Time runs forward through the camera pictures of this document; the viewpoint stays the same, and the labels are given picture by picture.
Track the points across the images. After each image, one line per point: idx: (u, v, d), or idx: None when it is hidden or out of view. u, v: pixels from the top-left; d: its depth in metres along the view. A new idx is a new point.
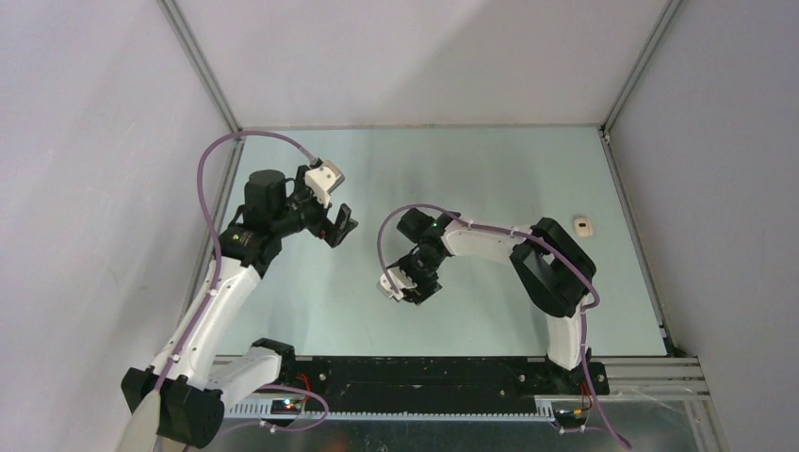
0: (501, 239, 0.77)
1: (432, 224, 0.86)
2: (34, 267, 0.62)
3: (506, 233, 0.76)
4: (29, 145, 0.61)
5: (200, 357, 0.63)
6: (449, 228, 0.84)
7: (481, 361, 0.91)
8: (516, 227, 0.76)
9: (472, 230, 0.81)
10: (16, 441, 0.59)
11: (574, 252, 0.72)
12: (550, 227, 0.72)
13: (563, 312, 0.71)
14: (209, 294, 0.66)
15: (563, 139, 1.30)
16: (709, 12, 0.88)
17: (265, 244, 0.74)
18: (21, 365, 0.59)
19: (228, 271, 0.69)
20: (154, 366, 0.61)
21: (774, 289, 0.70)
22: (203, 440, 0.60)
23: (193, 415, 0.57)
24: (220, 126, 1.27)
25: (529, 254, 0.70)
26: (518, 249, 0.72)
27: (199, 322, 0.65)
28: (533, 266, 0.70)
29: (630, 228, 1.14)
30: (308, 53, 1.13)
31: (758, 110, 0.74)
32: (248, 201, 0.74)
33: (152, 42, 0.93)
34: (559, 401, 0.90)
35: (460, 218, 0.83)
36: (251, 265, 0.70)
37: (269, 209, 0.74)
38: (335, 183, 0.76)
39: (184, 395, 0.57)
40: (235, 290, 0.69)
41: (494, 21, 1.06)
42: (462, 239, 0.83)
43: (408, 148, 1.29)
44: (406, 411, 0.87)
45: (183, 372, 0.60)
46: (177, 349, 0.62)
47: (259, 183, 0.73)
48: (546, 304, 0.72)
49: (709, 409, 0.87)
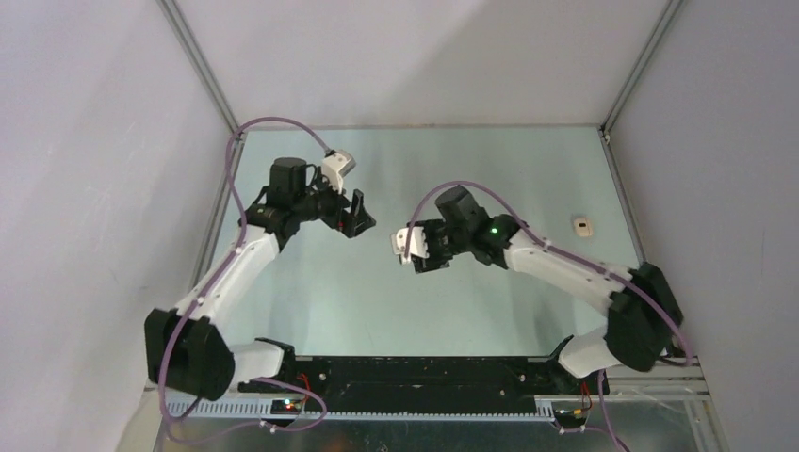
0: (590, 279, 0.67)
1: (493, 231, 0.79)
2: (35, 267, 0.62)
3: (598, 271, 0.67)
4: (30, 146, 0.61)
5: (222, 302, 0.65)
6: (516, 243, 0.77)
7: (481, 361, 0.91)
8: (611, 267, 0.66)
9: (549, 253, 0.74)
10: (15, 442, 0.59)
11: (671, 306, 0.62)
12: (654, 276, 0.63)
13: (649, 369, 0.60)
14: (235, 251, 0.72)
15: (563, 139, 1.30)
16: (709, 12, 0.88)
17: (285, 220, 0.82)
18: (22, 364, 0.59)
19: (253, 235, 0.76)
20: (178, 309, 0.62)
21: (774, 289, 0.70)
22: (214, 393, 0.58)
23: (209, 361, 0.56)
24: (219, 125, 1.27)
25: (633, 307, 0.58)
26: (618, 299, 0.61)
27: (224, 274, 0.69)
28: (638, 318, 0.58)
29: (630, 228, 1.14)
30: (308, 52, 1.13)
31: (758, 110, 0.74)
32: (272, 182, 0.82)
33: (151, 41, 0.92)
34: (559, 401, 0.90)
35: (532, 234, 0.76)
36: (272, 234, 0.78)
37: (290, 190, 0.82)
38: (347, 166, 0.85)
39: (203, 336, 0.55)
40: (258, 252, 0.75)
41: (494, 21, 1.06)
42: (531, 260, 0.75)
43: (409, 148, 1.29)
44: (406, 411, 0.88)
45: (205, 314, 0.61)
46: (203, 293, 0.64)
47: (284, 165, 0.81)
48: (628, 358, 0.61)
49: (709, 410, 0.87)
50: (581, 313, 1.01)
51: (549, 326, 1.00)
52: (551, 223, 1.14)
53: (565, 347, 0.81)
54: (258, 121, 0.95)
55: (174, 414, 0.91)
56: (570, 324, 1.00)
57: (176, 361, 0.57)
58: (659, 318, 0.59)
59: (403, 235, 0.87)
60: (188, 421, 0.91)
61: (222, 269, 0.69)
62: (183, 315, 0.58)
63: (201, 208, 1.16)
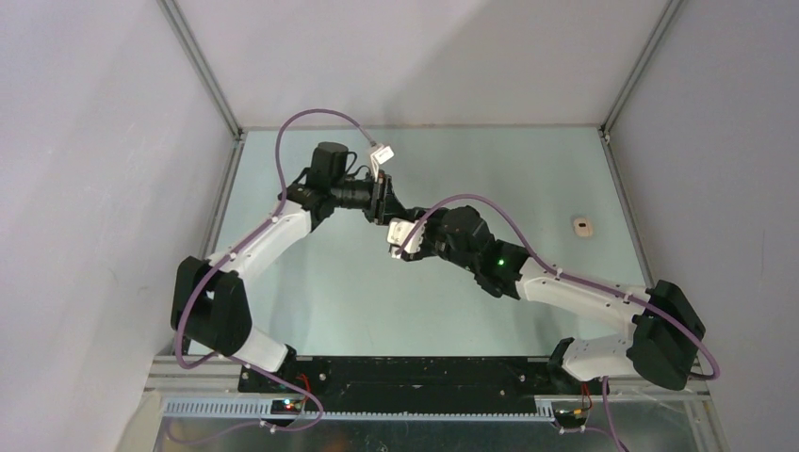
0: (610, 304, 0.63)
1: (500, 262, 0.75)
2: (33, 266, 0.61)
3: (617, 296, 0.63)
4: (30, 145, 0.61)
5: (251, 263, 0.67)
6: (529, 272, 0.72)
7: (481, 361, 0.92)
8: (630, 290, 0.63)
9: (562, 282, 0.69)
10: (14, 442, 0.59)
11: (693, 321, 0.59)
12: (674, 294, 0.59)
13: (678, 386, 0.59)
14: (269, 219, 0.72)
15: (563, 139, 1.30)
16: (709, 13, 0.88)
17: (321, 202, 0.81)
18: (21, 364, 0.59)
19: (291, 209, 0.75)
20: (212, 259, 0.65)
21: (774, 289, 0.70)
22: (224, 348, 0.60)
23: (229, 314, 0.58)
24: (220, 126, 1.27)
25: (660, 332, 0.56)
26: (641, 324, 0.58)
27: (260, 235, 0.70)
28: (665, 344, 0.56)
29: (630, 228, 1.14)
30: (308, 52, 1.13)
31: (760, 109, 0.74)
32: (315, 163, 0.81)
33: (152, 42, 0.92)
34: (559, 401, 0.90)
35: (542, 262, 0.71)
36: (309, 211, 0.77)
37: (330, 173, 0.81)
38: (382, 153, 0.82)
39: (230, 287, 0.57)
40: (292, 225, 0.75)
41: (495, 22, 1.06)
42: (545, 290, 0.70)
43: (408, 147, 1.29)
44: (406, 411, 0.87)
45: (235, 267, 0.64)
46: (236, 250, 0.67)
47: (328, 148, 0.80)
48: (653, 377, 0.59)
49: (709, 410, 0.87)
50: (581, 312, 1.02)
51: (549, 326, 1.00)
52: (551, 223, 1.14)
53: (573, 350, 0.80)
54: (314, 111, 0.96)
55: (174, 414, 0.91)
56: (570, 324, 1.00)
57: (197, 310, 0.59)
58: (683, 335, 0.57)
59: (403, 228, 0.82)
60: (188, 421, 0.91)
61: (257, 232, 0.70)
62: (215, 266, 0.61)
63: (201, 208, 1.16)
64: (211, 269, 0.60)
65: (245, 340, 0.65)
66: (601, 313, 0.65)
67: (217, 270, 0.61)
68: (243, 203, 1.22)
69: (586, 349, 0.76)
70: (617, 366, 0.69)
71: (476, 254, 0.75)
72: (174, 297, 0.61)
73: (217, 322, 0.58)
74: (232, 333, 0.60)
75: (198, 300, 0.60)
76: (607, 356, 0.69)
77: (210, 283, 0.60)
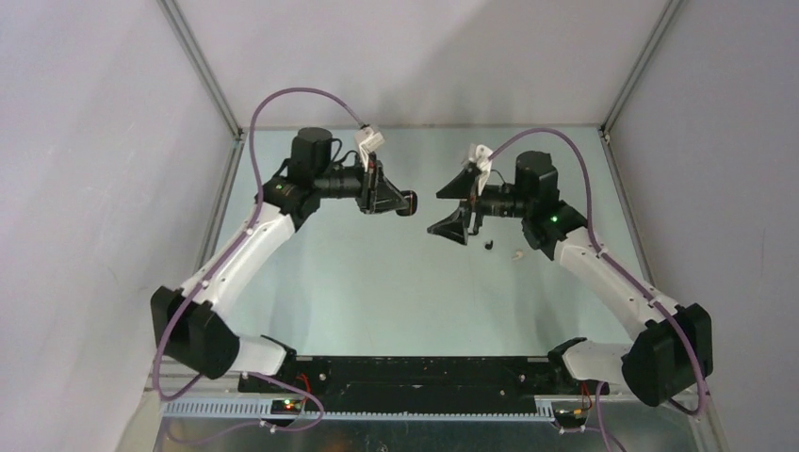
0: (633, 298, 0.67)
1: (553, 220, 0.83)
2: (33, 266, 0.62)
3: (645, 296, 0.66)
4: (31, 145, 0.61)
5: (226, 288, 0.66)
6: (574, 239, 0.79)
7: (481, 361, 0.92)
8: (660, 298, 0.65)
9: (601, 262, 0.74)
10: (16, 441, 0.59)
11: (705, 356, 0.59)
12: (704, 322, 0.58)
13: (654, 404, 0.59)
14: (245, 234, 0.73)
15: (563, 139, 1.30)
16: (708, 13, 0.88)
17: (303, 200, 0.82)
18: (22, 365, 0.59)
19: (268, 215, 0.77)
20: (184, 287, 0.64)
21: (774, 290, 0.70)
22: (214, 370, 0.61)
23: (207, 344, 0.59)
24: (220, 126, 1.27)
25: (666, 341, 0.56)
26: (654, 329, 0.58)
27: (232, 256, 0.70)
28: (666, 357, 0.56)
29: (630, 229, 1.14)
30: (308, 52, 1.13)
31: (758, 109, 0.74)
32: (294, 155, 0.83)
33: (151, 42, 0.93)
34: (559, 401, 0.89)
35: (593, 237, 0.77)
36: (286, 214, 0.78)
37: (309, 166, 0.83)
38: (370, 138, 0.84)
39: (204, 321, 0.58)
40: (271, 233, 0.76)
41: (494, 23, 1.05)
42: (579, 259, 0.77)
43: (408, 148, 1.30)
44: (406, 411, 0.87)
45: (209, 298, 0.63)
46: (207, 277, 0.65)
47: (306, 139, 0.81)
48: (637, 382, 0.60)
49: (709, 410, 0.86)
50: (581, 313, 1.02)
51: (549, 326, 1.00)
52: None
53: (575, 347, 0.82)
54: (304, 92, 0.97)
55: (174, 414, 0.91)
56: (570, 325, 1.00)
57: (177, 335, 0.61)
58: (686, 361, 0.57)
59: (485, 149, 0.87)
60: (188, 421, 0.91)
61: (229, 254, 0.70)
62: (187, 296, 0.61)
63: (201, 208, 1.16)
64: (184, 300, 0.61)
65: (232, 360, 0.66)
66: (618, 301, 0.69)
67: (188, 302, 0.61)
68: (243, 203, 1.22)
69: (589, 348, 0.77)
70: (609, 370, 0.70)
71: (537, 200, 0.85)
72: (155, 324, 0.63)
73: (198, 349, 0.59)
74: (217, 356, 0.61)
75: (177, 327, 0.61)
76: (604, 356, 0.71)
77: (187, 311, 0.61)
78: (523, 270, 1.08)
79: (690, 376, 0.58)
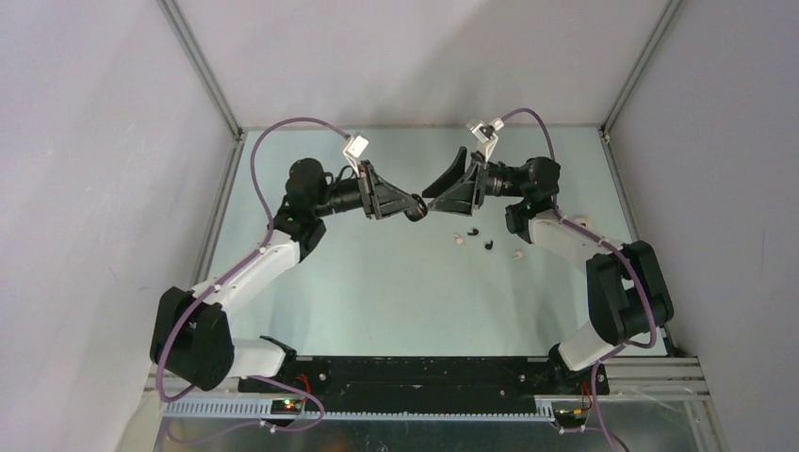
0: (585, 243, 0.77)
1: (528, 207, 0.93)
2: (34, 266, 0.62)
3: (594, 239, 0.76)
4: (31, 146, 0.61)
5: (236, 295, 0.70)
6: (542, 216, 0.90)
7: (481, 361, 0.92)
8: (607, 239, 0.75)
9: (562, 225, 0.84)
10: (16, 441, 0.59)
11: (656, 288, 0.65)
12: (645, 253, 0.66)
13: (617, 340, 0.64)
14: (257, 250, 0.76)
15: (563, 139, 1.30)
16: (708, 15, 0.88)
17: (308, 232, 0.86)
18: (22, 365, 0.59)
19: (280, 240, 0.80)
20: (195, 289, 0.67)
21: (773, 290, 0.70)
22: (208, 380, 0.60)
23: (210, 346, 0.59)
24: (220, 126, 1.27)
25: (609, 268, 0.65)
26: (600, 258, 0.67)
27: (243, 268, 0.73)
28: (611, 282, 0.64)
29: (630, 229, 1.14)
30: (308, 53, 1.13)
31: (758, 111, 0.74)
32: (291, 194, 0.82)
33: (151, 43, 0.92)
34: (559, 401, 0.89)
35: (558, 212, 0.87)
36: (298, 242, 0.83)
37: (308, 203, 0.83)
38: (355, 144, 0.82)
39: (212, 322, 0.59)
40: (280, 255, 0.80)
41: (494, 24, 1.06)
42: (546, 229, 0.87)
43: (408, 148, 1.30)
44: (406, 411, 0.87)
45: (219, 299, 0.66)
46: (220, 282, 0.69)
47: (301, 180, 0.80)
48: (597, 318, 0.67)
49: (709, 410, 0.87)
50: (581, 312, 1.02)
51: (549, 325, 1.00)
52: None
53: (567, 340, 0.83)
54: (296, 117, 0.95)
55: (173, 414, 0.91)
56: (570, 324, 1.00)
57: (178, 341, 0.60)
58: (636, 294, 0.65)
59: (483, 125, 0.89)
60: (188, 421, 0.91)
61: (241, 265, 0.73)
62: (197, 298, 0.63)
63: (201, 209, 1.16)
64: (192, 302, 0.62)
65: (224, 373, 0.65)
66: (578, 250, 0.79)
67: (197, 305, 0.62)
68: (243, 203, 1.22)
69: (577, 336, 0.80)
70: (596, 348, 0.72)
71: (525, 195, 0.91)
72: (155, 330, 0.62)
73: (198, 353, 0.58)
74: (214, 364, 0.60)
75: (180, 331, 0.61)
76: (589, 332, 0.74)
77: (193, 314, 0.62)
78: (524, 269, 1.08)
79: (642, 307, 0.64)
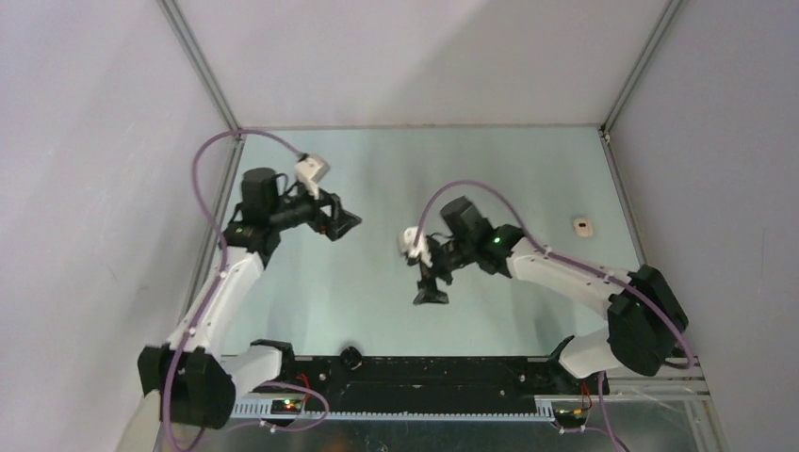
0: (590, 282, 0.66)
1: (496, 241, 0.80)
2: (34, 266, 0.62)
3: (597, 274, 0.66)
4: (31, 147, 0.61)
5: (215, 330, 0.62)
6: (519, 250, 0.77)
7: (481, 361, 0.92)
8: (611, 270, 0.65)
9: (549, 260, 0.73)
10: (17, 441, 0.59)
11: (674, 309, 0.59)
12: (656, 278, 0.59)
13: (653, 372, 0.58)
14: (220, 276, 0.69)
15: (563, 138, 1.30)
16: (708, 14, 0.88)
17: (267, 236, 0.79)
18: (22, 365, 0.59)
19: (236, 258, 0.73)
20: (171, 342, 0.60)
21: (773, 290, 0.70)
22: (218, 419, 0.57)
23: (209, 388, 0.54)
24: (220, 127, 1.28)
25: (633, 309, 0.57)
26: (617, 301, 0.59)
27: (212, 298, 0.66)
28: (641, 321, 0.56)
29: (630, 229, 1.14)
30: (307, 53, 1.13)
31: (758, 111, 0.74)
32: (245, 199, 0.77)
33: (151, 43, 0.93)
34: (559, 401, 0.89)
35: (534, 241, 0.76)
36: (256, 250, 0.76)
37: (264, 204, 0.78)
38: (318, 170, 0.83)
39: (200, 367, 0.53)
40: (243, 274, 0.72)
41: (494, 23, 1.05)
42: (533, 266, 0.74)
43: (408, 147, 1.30)
44: (406, 411, 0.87)
45: (200, 344, 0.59)
46: (193, 324, 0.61)
47: (255, 177, 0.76)
48: (630, 356, 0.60)
49: (709, 410, 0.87)
50: (579, 307, 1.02)
51: (549, 325, 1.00)
52: (550, 224, 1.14)
53: (568, 347, 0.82)
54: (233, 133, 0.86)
55: None
56: (569, 322, 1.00)
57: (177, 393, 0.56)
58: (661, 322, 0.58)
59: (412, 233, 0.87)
60: None
61: (209, 296, 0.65)
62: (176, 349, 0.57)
63: (201, 209, 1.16)
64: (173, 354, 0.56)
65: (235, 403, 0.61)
66: (583, 292, 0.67)
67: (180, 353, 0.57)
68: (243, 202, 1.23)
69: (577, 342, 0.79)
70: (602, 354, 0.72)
71: (475, 233, 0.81)
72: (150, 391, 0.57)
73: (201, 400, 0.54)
74: (219, 403, 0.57)
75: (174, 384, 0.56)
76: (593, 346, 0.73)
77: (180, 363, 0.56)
78: None
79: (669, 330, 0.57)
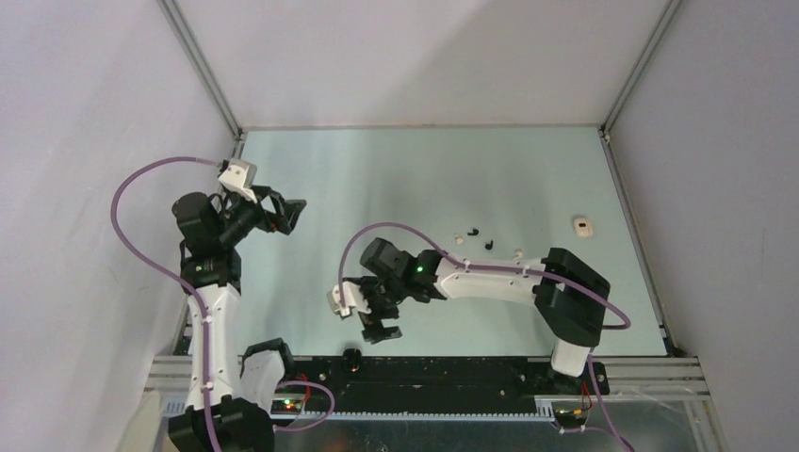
0: (513, 281, 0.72)
1: (417, 269, 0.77)
2: (33, 266, 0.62)
3: (516, 272, 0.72)
4: (31, 145, 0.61)
5: (229, 375, 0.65)
6: (443, 271, 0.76)
7: (481, 361, 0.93)
8: (526, 265, 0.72)
9: (470, 273, 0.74)
10: (15, 441, 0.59)
11: (591, 278, 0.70)
12: (564, 258, 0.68)
13: (595, 341, 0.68)
14: (206, 322, 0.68)
15: (563, 138, 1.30)
16: (708, 14, 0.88)
17: (228, 261, 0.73)
18: (21, 365, 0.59)
19: (210, 297, 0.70)
20: (192, 404, 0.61)
21: (774, 290, 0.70)
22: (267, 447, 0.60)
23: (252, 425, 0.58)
24: (220, 127, 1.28)
25: (556, 295, 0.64)
26: (540, 291, 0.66)
27: (210, 348, 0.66)
28: (565, 304, 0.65)
29: (630, 229, 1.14)
30: (307, 53, 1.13)
31: (758, 110, 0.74)
32: (188, 238, 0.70)
33: (151, 42, 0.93)
34: (559, 401, 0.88)
35: (452, 258, 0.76)
36: (226, 282, 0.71)
37: (208, 234, 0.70)
38: (247, 174, 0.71)
39: (237, 411, 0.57)
40: (227, 309, 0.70)
41: (493, 24, 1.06)
42: (462, 283, 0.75)
43: (408, 147, 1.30)
44: (406, 411, 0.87)
45: (223, 392, 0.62)
46: (206, 378, 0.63)
47: (184, 217, 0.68)
48: (569, 333, 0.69)
49: (709, 410, 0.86)
50: None
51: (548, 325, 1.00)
52: (550, 223, 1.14)
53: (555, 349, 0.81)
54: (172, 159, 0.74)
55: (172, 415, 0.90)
56: None
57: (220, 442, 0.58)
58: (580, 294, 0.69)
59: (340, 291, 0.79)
60: None
61: (205, 346, 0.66)
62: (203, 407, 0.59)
63: None
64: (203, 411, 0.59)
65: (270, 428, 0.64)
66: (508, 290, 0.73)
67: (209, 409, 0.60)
68: None
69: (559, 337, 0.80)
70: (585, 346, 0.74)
71: (398, 273, 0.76)
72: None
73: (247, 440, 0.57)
74: (263, 433, 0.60)
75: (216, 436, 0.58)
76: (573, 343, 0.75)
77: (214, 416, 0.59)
78: None
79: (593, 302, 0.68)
